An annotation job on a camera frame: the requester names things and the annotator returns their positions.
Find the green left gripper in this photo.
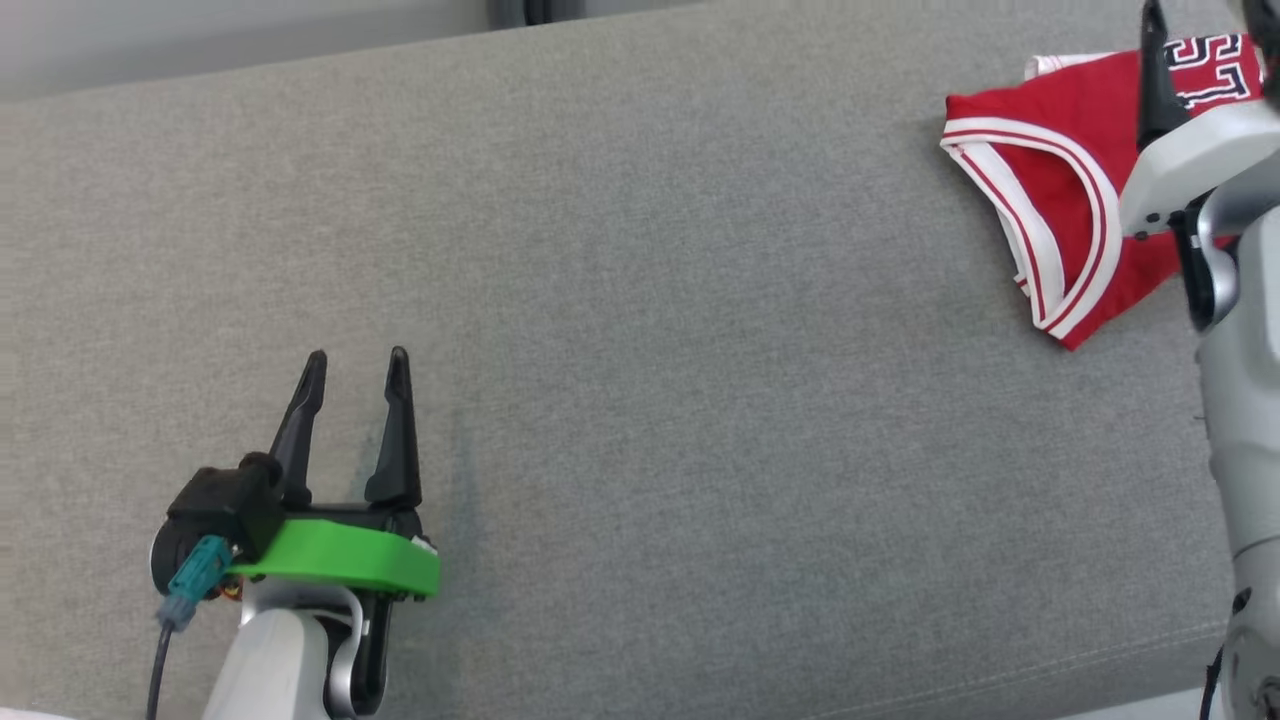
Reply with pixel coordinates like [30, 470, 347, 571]
[150, 346, 442, 603]

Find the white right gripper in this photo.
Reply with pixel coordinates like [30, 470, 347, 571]
[1118, 0, 1280, 240]

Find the red white sports shirt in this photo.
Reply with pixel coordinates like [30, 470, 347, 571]
[940, 33, 1280, 352]

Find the left camera cable teal plug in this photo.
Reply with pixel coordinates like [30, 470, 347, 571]
[146, 534, 235, 720]

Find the grey partition post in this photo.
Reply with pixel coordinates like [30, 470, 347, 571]
[487, 0, 591, 29]

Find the thin black cable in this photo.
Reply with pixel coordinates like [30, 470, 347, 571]
[1204, 645, 1230, 720]

